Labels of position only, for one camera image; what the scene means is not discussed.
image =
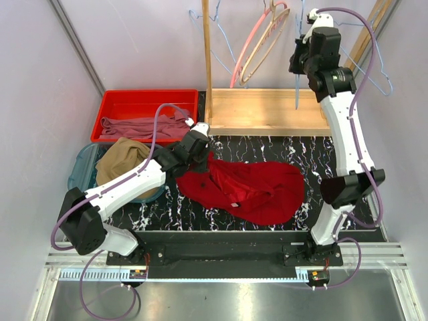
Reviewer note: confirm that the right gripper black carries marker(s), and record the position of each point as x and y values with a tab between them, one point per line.
293	67

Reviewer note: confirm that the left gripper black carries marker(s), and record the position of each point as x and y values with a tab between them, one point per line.
203	167

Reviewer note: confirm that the red pleated skirt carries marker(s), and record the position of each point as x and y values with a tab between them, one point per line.
266	193

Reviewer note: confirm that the light blue wire hanger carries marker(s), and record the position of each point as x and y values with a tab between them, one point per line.
298	31

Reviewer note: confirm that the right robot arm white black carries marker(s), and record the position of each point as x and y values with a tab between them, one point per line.
317	57

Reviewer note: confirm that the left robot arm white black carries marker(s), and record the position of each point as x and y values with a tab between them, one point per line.
84	213

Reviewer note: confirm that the beige wooden hanger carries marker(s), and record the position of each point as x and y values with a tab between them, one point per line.
264	50

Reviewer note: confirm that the pink plastic hanger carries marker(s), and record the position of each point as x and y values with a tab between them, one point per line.
247	47

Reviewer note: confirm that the mauve pink garment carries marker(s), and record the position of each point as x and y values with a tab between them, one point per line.
168	127

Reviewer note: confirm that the wooden rack base tray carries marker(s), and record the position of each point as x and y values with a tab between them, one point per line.
265	112

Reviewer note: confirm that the tan brown garment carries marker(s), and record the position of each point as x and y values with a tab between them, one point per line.
124	155

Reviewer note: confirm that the red plastic bin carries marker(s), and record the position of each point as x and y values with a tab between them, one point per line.
129	104

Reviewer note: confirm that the black marble pattern mat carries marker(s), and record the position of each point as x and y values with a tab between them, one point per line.
266	193

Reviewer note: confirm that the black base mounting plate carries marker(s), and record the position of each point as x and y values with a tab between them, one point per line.
222	255

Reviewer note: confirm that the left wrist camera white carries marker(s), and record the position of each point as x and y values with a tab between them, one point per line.
201	127

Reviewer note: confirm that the blue wire hanger left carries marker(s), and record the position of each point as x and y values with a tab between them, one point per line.
229	23

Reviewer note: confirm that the left wooden rack post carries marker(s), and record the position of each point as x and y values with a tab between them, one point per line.
207	49

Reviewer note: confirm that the aluminium rail frame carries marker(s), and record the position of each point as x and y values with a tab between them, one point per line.
373	283

